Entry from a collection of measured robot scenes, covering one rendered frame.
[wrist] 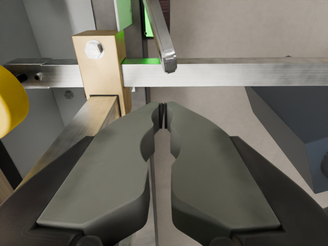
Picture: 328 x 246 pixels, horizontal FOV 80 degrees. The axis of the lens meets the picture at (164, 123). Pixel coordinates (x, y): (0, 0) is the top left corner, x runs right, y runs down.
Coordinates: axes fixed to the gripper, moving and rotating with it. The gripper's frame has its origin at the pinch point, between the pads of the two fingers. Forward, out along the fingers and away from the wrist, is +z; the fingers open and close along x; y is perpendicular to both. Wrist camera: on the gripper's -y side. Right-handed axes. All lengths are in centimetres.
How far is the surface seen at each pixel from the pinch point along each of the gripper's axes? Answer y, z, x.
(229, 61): 1.4, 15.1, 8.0
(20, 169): 21.8, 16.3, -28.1
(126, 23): -2.7, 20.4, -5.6
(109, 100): 5.1, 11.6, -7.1
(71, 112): 19.0, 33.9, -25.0
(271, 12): 0, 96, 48
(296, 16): 2, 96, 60
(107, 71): 1.9, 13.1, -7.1
